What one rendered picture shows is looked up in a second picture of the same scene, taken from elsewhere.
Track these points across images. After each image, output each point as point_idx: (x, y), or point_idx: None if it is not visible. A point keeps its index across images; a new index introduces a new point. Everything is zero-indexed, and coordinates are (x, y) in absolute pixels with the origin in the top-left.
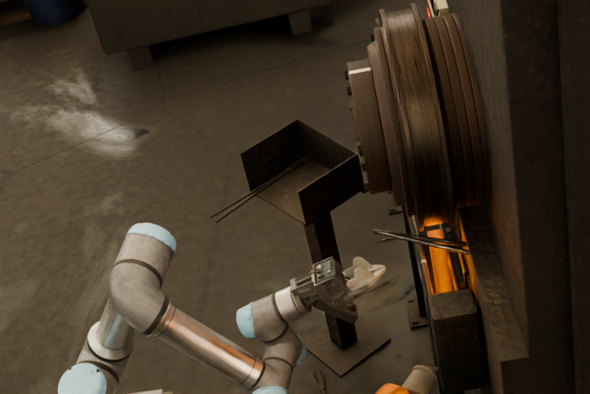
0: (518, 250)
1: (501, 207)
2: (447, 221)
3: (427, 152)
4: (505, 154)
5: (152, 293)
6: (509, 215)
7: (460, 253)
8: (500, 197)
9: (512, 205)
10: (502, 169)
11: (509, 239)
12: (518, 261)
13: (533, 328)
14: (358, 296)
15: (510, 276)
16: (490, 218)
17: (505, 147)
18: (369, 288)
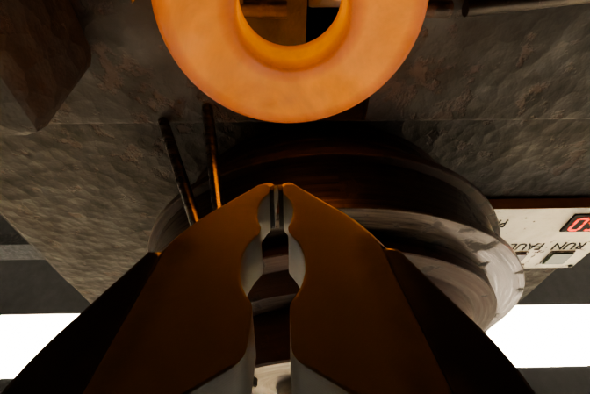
0: (25, 230)
1: (117, 218)
2: (178, 212)
3: None
4: (102, 280)
5: None
6: (74, 239)
7: (161, 133)
8: (121, 227)
9: (66, 256)
10: (112, 261)
11: (68, 208)
12: (19, 217)
13: None
14: (51, 357)
15: (46, 146)
16: (217, 125)
17: (103, 284)
18: (154, 256)
